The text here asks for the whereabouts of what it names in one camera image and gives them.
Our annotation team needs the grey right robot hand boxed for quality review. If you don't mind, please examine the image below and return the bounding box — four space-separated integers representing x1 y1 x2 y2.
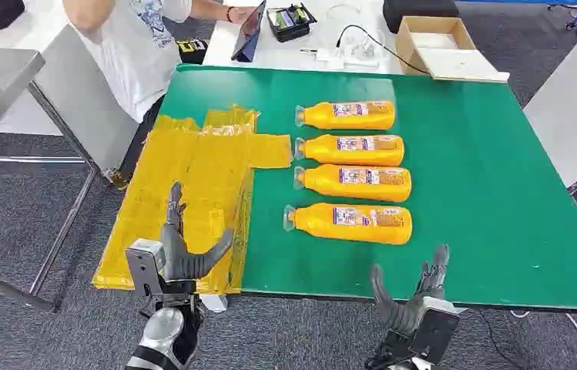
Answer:
369 244 451 337

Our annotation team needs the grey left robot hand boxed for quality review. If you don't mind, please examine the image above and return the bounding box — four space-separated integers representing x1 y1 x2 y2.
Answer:
159 181 236 283

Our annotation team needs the orange drink bottle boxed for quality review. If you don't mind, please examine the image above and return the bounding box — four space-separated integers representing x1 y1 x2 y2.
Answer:
293 163 413 204
294 99 396 131
294 133 405 167
282 202 414 246

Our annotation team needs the white table leg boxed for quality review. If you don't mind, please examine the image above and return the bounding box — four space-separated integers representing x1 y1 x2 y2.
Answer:
198 294 228 314

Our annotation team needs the yellow plastic sheet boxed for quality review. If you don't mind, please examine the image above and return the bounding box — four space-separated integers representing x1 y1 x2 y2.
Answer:
92 104 294 296

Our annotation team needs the green table mat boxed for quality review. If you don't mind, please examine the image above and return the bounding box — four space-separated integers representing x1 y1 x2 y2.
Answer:
157 63 577 314

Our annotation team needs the white desk with side panel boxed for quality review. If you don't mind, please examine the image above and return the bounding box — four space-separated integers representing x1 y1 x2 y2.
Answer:
522 12 577 195
0 0 139 177

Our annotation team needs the black and yellow object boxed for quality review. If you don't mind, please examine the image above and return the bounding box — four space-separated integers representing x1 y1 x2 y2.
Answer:
176 38 209 66

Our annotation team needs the white table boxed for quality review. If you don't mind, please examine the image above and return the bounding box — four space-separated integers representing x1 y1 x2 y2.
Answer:
202 0 407 75

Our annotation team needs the person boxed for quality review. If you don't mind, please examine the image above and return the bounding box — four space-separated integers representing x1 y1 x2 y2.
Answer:
62 0 260 189

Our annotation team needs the tablet in blue cover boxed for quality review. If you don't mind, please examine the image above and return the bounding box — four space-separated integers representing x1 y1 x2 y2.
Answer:
230 0 267 63

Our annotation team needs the black case with green contents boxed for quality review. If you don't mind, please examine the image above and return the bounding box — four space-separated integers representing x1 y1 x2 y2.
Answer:
267 2 318 43

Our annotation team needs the open cardboard box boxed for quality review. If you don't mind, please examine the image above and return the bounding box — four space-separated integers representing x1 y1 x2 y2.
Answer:
395 15 510 84

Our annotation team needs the clear plastic packet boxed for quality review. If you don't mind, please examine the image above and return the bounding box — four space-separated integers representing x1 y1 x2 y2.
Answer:
341 30 386 67

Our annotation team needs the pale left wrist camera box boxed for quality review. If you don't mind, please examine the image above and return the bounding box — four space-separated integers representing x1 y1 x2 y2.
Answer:
126 237 166 298

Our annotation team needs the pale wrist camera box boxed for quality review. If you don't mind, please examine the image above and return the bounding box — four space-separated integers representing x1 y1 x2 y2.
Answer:
126 237 166 298
410 297 461 365

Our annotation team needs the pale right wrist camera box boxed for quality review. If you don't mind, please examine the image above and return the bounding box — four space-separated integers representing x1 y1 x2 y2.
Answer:
410 297 461 365

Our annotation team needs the black floor cable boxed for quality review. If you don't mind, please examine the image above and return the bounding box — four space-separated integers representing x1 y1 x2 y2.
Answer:
479 310 518 370

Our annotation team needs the white cable loop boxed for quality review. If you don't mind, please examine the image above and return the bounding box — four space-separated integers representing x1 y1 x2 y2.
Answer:
326 2 363 16

